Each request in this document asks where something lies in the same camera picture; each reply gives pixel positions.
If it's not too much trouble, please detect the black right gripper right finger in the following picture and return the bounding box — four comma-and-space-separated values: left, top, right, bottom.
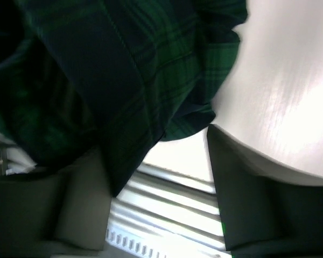
207, 125, 323, 257

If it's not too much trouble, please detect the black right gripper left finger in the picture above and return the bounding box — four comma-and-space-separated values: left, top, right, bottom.
0, 148, 111, 257

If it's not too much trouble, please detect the green plaid skirt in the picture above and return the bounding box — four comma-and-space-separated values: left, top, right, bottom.
0, 1, 248, 195

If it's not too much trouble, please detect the aluminium mounting rail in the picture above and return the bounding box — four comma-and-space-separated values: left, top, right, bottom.
111, 164, 223, 248

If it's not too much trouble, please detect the white slotted cable duct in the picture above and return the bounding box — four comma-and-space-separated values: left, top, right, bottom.
106, 226, 232, 257

